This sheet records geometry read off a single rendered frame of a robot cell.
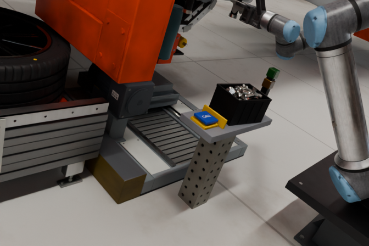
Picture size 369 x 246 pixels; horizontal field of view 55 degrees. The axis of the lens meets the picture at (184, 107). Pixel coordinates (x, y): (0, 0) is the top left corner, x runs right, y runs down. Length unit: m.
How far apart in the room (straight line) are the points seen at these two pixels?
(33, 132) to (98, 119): 0.26
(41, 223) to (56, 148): 0.27
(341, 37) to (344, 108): 0.25
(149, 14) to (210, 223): 0.92
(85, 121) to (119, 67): 0.27
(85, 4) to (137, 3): 0.33
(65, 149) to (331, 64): 1.00
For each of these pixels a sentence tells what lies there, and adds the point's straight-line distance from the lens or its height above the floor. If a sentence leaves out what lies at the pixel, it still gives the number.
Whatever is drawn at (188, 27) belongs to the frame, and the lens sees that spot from 1.97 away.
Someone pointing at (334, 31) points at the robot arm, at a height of 0.93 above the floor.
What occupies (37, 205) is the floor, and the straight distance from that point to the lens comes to 1.51.
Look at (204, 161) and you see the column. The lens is 1.53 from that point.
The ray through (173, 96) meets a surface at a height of 0.16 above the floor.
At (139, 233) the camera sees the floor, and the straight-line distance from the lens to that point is 1.48.
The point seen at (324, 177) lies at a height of 0.30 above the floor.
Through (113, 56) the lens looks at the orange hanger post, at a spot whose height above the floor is 0.61.
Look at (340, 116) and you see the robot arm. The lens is 1.33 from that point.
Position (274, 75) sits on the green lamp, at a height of 0.64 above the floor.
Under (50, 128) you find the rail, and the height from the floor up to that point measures 0.31.
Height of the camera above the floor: 1.07
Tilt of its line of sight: 26 degrees down
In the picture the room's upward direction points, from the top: 19 degrees clockwise
